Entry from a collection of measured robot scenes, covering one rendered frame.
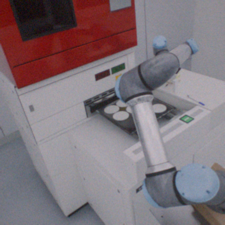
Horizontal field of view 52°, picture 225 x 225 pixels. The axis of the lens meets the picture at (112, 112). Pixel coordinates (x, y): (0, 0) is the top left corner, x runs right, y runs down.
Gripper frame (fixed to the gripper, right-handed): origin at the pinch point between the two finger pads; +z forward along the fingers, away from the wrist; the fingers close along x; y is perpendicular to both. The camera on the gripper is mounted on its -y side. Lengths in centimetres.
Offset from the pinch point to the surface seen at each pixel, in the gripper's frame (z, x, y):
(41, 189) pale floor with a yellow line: 65, -11, -139
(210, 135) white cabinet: -3, -54, 1
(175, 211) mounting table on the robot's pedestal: -41, -72, -39
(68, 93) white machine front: -22, 11, -56
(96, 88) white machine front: -8.9, 9.9, -40.4
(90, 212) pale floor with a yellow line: 52, -52, -102
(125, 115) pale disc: -8.7, -16.6, -34.7
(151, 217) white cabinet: -4, -74, -54
